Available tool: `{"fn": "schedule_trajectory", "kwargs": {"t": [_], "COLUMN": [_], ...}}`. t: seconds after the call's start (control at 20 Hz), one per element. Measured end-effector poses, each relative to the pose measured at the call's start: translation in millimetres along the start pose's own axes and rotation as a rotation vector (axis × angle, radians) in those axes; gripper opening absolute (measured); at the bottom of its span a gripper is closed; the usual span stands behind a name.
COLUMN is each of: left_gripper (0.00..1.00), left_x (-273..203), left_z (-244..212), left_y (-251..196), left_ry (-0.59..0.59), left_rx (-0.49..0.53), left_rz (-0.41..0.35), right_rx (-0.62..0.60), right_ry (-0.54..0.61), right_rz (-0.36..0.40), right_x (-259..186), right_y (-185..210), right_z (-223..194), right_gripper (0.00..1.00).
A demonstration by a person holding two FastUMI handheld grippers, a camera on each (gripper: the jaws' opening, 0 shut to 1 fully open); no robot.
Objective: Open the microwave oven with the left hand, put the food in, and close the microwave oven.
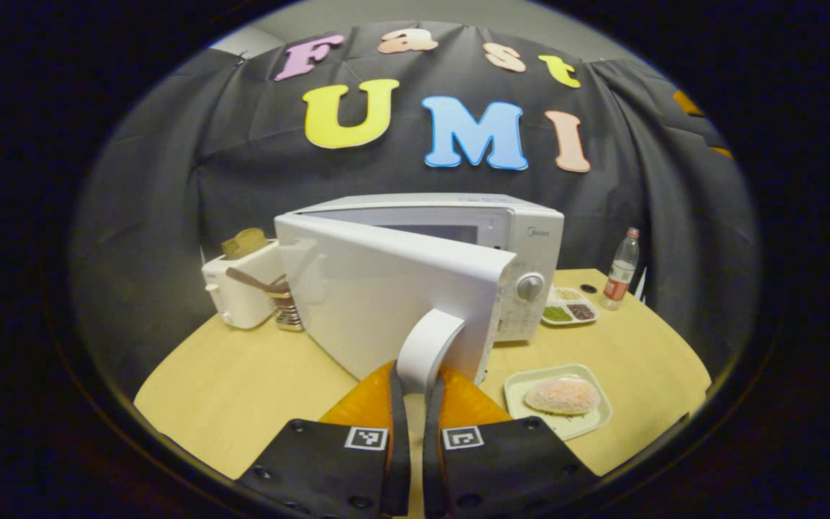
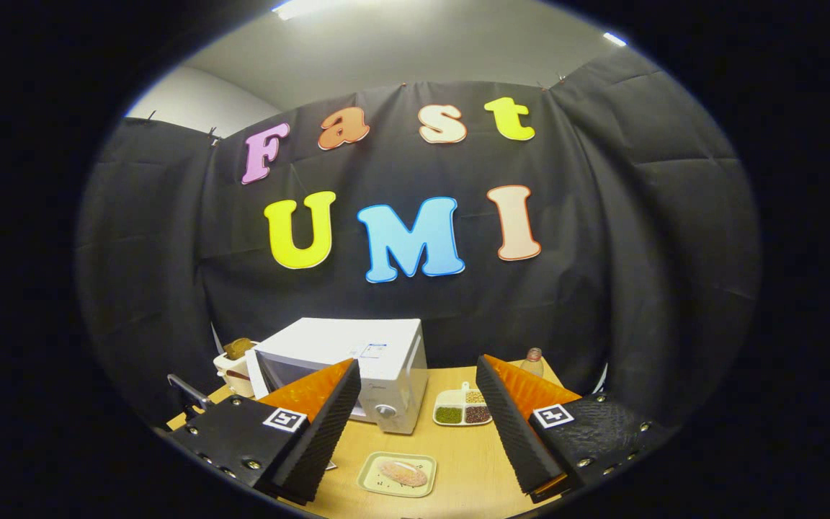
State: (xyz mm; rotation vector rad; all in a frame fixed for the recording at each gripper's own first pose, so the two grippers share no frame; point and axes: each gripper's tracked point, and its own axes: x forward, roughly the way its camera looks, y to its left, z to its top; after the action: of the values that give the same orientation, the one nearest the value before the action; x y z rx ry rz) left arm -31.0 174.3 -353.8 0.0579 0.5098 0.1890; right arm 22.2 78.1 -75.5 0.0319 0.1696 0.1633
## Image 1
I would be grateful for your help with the divided dish of beans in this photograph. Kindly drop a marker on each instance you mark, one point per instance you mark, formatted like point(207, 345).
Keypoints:
point(570, 303)

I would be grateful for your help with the pale green rectangular plate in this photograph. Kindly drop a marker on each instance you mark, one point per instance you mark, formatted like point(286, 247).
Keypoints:
point(566, 427)

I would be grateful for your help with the black backdrop cloth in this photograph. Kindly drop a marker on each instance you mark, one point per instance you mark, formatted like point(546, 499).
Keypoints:
point(170, 180)

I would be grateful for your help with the clear bottle with red label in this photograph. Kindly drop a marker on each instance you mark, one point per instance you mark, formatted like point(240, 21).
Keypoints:
point(618, 281)

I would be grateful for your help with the brown wooden spoon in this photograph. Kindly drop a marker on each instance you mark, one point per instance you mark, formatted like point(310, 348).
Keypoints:
point(249, 279)

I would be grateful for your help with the brown bread slice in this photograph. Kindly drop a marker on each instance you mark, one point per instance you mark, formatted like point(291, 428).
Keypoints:
point(246, 244)

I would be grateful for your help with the white microwave oven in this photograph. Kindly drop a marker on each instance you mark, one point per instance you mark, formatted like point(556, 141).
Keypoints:
point(386, 288)

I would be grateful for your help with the white toaster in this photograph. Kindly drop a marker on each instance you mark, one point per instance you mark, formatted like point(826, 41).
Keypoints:
point(242, 303)

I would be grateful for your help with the ribbed metal holder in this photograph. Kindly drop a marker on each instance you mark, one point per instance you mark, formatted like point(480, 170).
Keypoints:
point(289, 313)

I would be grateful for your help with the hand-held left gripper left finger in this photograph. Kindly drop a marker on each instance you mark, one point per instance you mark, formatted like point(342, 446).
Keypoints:
point(399, 447)

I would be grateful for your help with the pink breaded meat patty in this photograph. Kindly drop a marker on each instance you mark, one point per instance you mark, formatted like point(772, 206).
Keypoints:
point(563, 395)

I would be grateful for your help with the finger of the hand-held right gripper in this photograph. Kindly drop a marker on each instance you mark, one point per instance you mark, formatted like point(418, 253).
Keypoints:
point(689, 103)
point(721, 152)

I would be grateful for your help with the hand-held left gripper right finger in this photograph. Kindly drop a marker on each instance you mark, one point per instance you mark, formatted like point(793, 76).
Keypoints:
point(433, 454)

